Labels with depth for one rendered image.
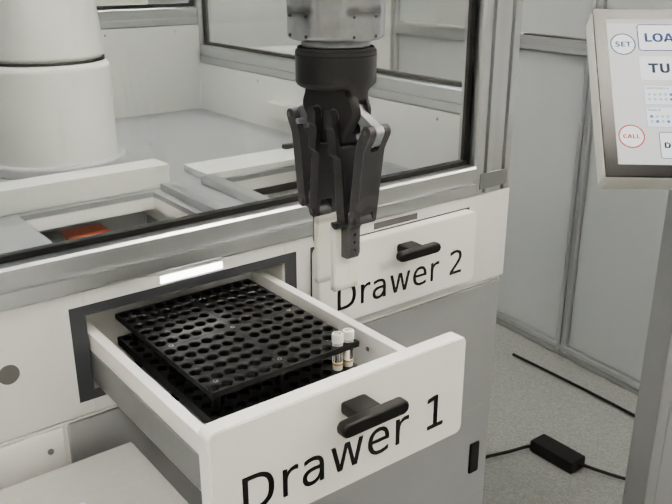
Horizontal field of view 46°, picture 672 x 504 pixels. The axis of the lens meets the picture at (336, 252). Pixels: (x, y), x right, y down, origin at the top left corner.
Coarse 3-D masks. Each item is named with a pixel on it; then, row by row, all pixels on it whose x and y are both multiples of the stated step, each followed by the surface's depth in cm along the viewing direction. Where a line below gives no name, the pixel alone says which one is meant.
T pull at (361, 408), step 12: (360, 396) 71; (348, 408) 69; (360, 408) 69; (372, 408) 69; (384, 408) 69; (396, 408) 70; (408, 408) 71; (348, 420) 67; (360, 420) 67; (372, 420) 68; (384, 420) 69; (348, 432) 67; (360, 432) 68
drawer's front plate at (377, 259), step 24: (456, 216) 115; (360, 240) 105; (384, 240) 107; (408, 240) 110; (432, 240) 113; (456, 240) 116; (312, 264) 103; (360, 264) 106; (384, 264) 109; (408, 264) 112; (312, 288) 104; (360, 288) 107; (408, 288) 113; (432, 288) 116; (360, 312) 108
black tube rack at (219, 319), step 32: (224, 288) 98; (256, 288) 97; (128, 320) 89; (160, 320) 89; (192, 320) 90; (224, 320) 88; (256, 320) 88; (288, 320) 88; (320, 320) 88; (128, 352) 89; (160, 352) 82; (192, 352) 81; (224, 352) 82; (256, 352) 82; (288, 352) 81; (192, 384) 81; (256, 384) 81; (288, 384) 81; (224, 416) 75
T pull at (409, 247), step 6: (402, 246) 108; (408, 246) 108; (414, 246) 108; (420, 246) 108; (426, 246) 108; (432, 246) 108; (438, 246) 109; (402, 252) 105; (408, 252) 106; (414, 252) 106; (420, 252) 107; (426, 252) 108; (432, 252) 108; (396, 258) 106; (402, 258) 105; (408, 258) 106; (414, 258) 107
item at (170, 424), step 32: (192, 288) 99; (288, 288) 99; (96, 320) 93; (352, 320) 90; (96, 352) 86; (384, 352) 85; (128, 384) 80; (160, 384) 88; (128, 416) 82; (160, 416) 75; (192, 416) 71; (160, 448) 76; (192, 448) 70; (192, 480) 71
